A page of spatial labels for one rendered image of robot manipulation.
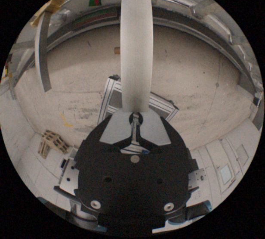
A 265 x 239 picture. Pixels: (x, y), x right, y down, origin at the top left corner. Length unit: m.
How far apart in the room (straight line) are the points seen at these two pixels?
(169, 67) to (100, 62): 0.81
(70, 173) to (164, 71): 1.06
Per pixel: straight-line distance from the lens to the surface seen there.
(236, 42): 0.53
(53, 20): 0.40
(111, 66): 0.98
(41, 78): 0.26
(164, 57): 0.99
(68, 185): 0.23
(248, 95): 2.55
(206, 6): 0.33
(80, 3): 0.32
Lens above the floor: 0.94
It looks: 59 degrees down
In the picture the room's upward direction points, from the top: 174 degrees counter-clockwise
